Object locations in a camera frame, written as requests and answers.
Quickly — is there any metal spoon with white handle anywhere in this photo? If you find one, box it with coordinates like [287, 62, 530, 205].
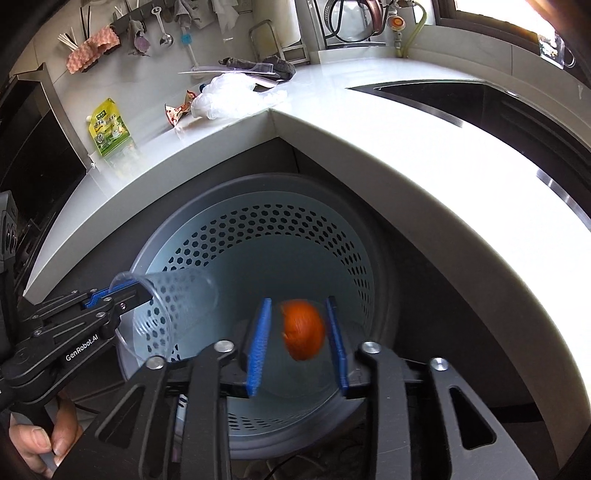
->
[152, 6, 175, 47]

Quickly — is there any gas valve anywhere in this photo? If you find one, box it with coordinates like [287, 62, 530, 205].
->
[387, 9, 408, 58]

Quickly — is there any orange peel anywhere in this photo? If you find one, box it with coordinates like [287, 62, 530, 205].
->
[281, 299, 326, 361]

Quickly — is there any person's left hand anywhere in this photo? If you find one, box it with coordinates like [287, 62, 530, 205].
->
[8, 396, 85, 479]

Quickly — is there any window with frame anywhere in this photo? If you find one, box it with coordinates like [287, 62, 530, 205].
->
[436, 0, 591, 42]

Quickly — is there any black pot lid rack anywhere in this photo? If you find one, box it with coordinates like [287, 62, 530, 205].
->
[321, 0, 389, 51]

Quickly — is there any dark cloth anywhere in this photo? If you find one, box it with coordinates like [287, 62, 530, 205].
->
[219, 54, 296, 81]

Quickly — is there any grey wall rack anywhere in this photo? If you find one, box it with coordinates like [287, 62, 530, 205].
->
[104, 9, 160, 55]

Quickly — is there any yellow gas hose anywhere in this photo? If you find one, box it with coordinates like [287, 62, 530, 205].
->
[399, 0, 428, 58]

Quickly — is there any yellow green seasoning pouch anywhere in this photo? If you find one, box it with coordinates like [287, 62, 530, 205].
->
[85, 98, 134, 158]

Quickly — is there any white cutting board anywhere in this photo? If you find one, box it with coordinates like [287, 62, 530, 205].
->
[272, 0, 305, 49]

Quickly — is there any white brush with blue band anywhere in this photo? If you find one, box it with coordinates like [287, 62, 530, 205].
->
[180, 18, 204, 70]

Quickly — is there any white hanging cloth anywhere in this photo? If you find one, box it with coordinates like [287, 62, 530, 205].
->
[210, 0, 252, 33]

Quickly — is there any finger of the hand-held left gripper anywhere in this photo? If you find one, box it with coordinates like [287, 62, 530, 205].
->
[104, 284, 158, 335]
[18, 281, 143, 340]

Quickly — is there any pink dishcloth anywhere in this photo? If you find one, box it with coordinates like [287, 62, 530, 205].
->
[66, 26, 122, 75]

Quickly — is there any metal cutting board stand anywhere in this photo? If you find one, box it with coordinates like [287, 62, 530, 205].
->
[248, 18, 310, 65]

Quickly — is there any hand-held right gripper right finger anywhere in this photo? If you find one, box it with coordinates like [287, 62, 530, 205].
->
[324, 295, 541, 480]

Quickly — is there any clear plastic cup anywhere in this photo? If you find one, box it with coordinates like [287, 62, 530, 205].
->
[111, 269, 219, 358]

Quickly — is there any grey perforated bin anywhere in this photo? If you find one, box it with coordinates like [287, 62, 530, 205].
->
[115, 173, 407, 460]

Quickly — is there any black gas stove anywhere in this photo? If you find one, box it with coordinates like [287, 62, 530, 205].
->
[0, 62, 90, 296]

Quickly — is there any grey and purple dishcloth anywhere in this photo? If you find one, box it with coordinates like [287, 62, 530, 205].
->
[124, 18, 152, 58]

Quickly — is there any white plastic bag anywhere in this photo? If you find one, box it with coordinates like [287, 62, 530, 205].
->
[190, 72, 288, 121]

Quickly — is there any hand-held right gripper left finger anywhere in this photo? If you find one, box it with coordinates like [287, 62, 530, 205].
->
[92, 298, 273, 480]

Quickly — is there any dark steel-rimmed sink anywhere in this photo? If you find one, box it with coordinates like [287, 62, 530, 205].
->
[346, 78, 591, 234]

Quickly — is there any brown torn wrapper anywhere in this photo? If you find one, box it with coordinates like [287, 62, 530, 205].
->
[165, 88, 199, 127]

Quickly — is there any clear container with green print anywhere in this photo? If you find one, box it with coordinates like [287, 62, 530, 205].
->
[538, 34, 566, 70]

